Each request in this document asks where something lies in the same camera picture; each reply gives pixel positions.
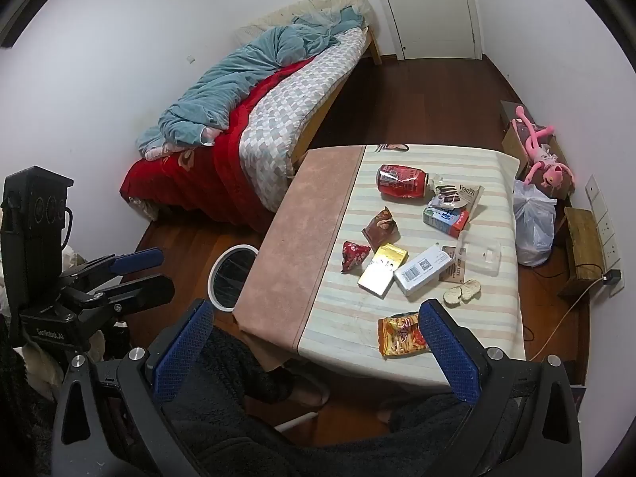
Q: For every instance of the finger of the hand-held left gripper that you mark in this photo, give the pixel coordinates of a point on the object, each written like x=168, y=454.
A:
x=144, y=293
x=139, y=261

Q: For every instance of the wooden stool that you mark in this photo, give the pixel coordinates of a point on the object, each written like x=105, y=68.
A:
x=584, y=243

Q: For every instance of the cream pillow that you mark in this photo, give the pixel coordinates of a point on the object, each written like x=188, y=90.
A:
x=298, y=10

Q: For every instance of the red drink can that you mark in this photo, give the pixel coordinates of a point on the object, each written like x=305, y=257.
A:
x=402, y=182

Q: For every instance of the cardboard box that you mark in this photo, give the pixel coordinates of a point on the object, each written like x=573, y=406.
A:
x=516, y=141

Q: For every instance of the striped table cloth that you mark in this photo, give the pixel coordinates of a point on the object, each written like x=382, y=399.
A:
x=412, y=318

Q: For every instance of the black charger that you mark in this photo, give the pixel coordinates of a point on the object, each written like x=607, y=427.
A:
x=612, y=276

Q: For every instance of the blue and red carton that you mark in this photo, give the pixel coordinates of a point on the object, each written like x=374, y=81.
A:
x=444, y=221

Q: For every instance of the wooden bed frame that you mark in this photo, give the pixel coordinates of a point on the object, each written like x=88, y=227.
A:
x=323, y=104

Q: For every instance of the brown paper card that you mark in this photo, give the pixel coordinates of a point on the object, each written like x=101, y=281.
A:
x=454, y=273

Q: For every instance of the gold box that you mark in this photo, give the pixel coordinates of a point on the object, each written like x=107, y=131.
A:
x=381, y=271

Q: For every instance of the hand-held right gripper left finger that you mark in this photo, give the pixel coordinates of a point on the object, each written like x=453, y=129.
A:
x=181, y=353

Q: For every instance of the grey flat box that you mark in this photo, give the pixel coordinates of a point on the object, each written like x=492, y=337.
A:
x=511, y=109

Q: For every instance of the clear plastic packaging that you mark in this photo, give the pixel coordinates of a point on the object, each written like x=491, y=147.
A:
x=479, y=258

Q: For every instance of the white wall socket panel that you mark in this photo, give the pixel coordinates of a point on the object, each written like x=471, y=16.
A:
x=603, y=218

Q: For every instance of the white rimmed trash bin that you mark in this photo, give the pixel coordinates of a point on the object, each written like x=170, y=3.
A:
x=231, y=278

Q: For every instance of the white snack wrapper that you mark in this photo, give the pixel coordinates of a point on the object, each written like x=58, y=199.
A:
x=472, y=198

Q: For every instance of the teal blanket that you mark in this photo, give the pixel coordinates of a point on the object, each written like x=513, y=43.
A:
x=238, y=74

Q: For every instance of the pink slipper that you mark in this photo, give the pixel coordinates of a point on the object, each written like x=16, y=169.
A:
x=310, y=390

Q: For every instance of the white plastic bag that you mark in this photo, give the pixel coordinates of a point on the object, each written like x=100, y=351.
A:
x=534, y=223

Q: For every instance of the white barcode box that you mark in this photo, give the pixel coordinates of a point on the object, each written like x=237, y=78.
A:
x=422, y=268

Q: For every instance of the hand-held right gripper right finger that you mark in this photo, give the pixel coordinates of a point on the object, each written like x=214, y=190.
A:
x=449, y=353

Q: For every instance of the yellow snack packet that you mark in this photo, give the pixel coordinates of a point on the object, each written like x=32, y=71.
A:
x=400, y=335

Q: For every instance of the red snack packet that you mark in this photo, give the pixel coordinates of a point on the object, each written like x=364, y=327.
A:
x=354, y=254

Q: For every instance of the pink plush toy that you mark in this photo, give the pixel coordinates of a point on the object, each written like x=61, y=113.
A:
x=546, y=169

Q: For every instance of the brown snack packet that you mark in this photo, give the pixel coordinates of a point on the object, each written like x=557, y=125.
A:
x=381, y=226

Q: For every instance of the white door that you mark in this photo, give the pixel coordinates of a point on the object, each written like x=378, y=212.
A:
x=432, y=5

